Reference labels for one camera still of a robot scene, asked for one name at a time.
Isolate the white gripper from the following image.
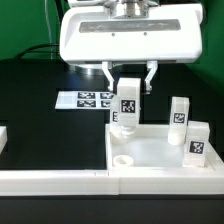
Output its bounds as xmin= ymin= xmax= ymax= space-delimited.
xmin=60 ymin=4 xmax=203 ymax=94

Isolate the white square table top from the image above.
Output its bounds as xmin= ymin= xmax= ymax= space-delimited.
xmin=105 ymin=124 xmax=218 ymax=169

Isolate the white marker tag sheet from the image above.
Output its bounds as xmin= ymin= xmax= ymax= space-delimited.
xmin=55 ymin=91 xmax=113 ymax=110

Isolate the white U-shaped obstacle fence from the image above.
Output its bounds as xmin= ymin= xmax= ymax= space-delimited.
xmin=0 ymin=156 xmax=224 ymax=196

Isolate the white block left edge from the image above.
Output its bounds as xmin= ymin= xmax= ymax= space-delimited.
xmin=0 ymin=126 xmax=7 ymax=154

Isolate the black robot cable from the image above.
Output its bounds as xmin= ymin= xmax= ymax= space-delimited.
xmin=13 ymin=0 xmax=68 ymax=60

